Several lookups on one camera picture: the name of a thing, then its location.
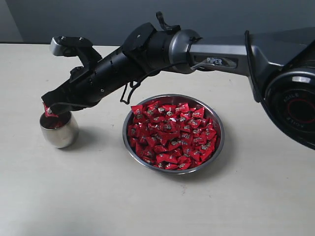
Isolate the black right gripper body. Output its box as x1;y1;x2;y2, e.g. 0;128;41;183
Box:
63;48;145;106

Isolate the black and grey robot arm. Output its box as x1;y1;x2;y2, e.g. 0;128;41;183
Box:
42;23;315;148

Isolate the stainless steel cup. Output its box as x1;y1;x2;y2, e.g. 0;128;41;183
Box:
39;112;79;148

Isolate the pile of red wrapped candies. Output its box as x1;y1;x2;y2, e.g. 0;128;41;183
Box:
127;98;218;171

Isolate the steel bowl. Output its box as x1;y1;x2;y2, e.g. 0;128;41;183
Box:
122;93;225;176

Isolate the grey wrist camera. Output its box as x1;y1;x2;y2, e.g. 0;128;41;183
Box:
49;36;102;68

